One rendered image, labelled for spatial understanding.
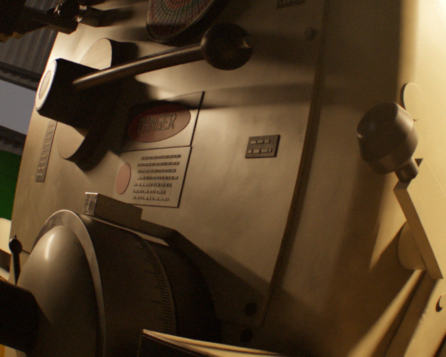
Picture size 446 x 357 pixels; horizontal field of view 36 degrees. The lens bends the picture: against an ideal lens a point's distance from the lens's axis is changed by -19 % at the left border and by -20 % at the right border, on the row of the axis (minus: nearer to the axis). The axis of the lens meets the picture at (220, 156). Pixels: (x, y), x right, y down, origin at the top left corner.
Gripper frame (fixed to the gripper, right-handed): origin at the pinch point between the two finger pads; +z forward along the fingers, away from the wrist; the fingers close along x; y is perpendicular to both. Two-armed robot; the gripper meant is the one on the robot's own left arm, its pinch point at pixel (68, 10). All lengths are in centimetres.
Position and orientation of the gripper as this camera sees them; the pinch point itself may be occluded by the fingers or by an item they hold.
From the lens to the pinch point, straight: 98.8
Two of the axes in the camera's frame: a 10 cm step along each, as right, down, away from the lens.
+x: -2.2, 9.6, -1.7
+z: 8.2, 2.8, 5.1
